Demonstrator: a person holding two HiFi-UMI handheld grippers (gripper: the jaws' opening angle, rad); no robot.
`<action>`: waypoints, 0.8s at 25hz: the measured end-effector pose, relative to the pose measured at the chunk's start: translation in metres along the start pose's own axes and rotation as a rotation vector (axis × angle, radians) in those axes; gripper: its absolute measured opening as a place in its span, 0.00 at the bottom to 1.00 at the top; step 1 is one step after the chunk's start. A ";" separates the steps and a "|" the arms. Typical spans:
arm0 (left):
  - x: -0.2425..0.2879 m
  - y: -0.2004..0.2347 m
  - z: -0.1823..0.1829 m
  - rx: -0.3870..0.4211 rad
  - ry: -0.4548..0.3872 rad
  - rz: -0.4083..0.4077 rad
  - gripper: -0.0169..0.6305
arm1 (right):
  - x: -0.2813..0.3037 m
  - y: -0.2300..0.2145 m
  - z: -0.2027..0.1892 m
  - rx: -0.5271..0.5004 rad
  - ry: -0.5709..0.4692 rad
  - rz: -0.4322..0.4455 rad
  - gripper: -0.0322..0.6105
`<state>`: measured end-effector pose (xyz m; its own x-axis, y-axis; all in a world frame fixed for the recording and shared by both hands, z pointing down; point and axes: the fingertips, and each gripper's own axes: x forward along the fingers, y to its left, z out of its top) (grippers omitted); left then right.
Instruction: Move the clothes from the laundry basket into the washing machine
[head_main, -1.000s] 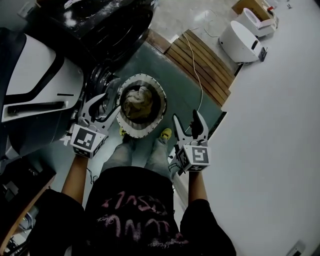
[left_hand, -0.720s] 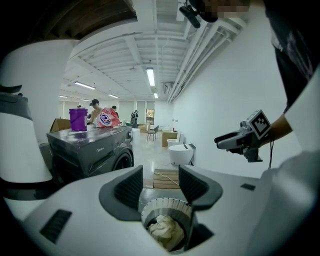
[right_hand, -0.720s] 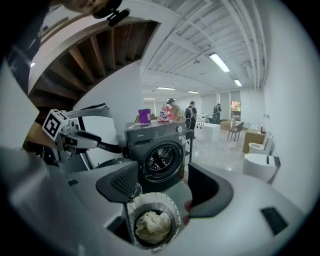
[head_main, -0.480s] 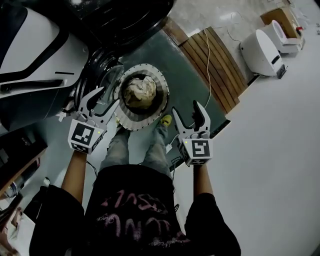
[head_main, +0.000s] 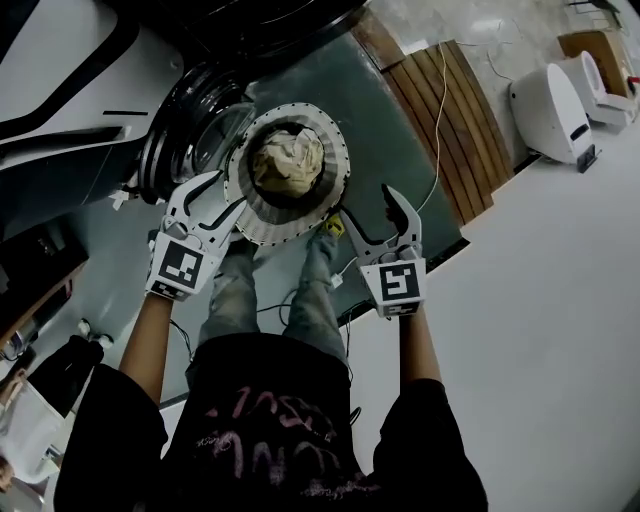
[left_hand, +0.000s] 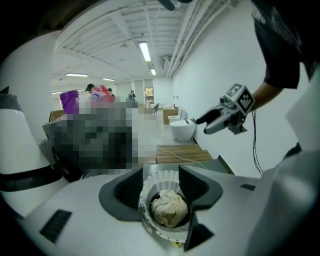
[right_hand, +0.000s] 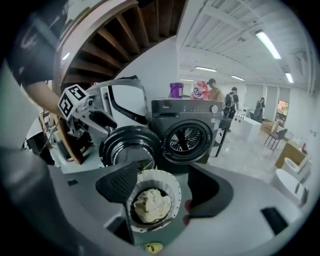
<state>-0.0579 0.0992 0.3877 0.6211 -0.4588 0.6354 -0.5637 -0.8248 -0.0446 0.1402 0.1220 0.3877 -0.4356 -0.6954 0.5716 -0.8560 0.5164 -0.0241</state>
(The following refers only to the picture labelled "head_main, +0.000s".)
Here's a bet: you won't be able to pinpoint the person's right forearm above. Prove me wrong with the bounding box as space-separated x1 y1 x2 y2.
397 304 444 401

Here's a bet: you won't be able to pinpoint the round glass washer door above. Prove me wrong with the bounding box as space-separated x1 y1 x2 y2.
137 59 257 204

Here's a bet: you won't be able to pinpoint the white cable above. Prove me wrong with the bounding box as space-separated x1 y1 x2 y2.
329 42 449 289

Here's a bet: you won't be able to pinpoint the white toilet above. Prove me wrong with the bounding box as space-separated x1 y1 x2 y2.
557 49 640 134

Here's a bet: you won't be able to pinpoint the wooden slat platform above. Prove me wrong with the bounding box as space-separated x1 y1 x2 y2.
349 9 514 226

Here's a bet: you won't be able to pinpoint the wooden table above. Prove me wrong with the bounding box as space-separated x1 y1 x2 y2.
0 259 89 351

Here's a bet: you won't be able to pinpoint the beige clothes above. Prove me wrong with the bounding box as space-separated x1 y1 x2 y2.
249 127 326 196

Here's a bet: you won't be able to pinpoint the person's grey jeans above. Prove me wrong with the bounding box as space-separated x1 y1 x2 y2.
184 232 351 391

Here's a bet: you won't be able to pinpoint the white woven laundry basket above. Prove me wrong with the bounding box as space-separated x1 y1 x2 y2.
223 102 351 247

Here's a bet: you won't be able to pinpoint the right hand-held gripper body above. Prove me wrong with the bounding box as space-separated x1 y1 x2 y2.
359 243 427 319

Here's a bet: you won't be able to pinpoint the brown cardboard box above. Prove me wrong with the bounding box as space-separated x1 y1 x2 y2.
557 29 634 99

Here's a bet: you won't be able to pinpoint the person's black printed shirt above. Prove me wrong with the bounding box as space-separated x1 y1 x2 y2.
53 332 489 512

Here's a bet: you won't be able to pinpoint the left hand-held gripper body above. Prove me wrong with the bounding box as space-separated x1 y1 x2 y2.
145 215 231 301

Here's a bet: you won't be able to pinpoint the person's left forearm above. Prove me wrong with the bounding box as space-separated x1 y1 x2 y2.
118 292 176 406

